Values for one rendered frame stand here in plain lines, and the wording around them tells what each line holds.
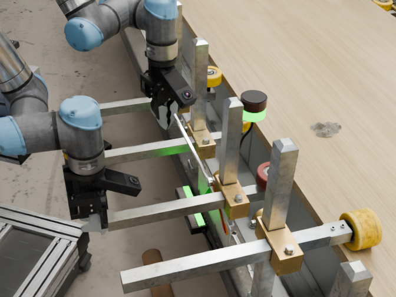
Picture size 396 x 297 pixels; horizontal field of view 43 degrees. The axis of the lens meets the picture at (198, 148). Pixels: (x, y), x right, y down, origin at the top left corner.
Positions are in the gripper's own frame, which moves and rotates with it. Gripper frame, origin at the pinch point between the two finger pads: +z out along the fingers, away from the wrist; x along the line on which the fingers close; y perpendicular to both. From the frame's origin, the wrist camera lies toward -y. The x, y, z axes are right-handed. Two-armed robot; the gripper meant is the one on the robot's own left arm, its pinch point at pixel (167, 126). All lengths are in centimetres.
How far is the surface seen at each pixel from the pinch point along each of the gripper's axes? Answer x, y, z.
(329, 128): -35.9, -24.7, 0.9
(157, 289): -2, 11, 85
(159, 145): 1.2, 2.2, 7.4
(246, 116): -4.9, -23.8, -14.9
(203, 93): -12.0, 0.3, -5.8
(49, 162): -3, 115, 93
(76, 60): -63, 205, 93
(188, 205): 9.4, -22.0, 6.1
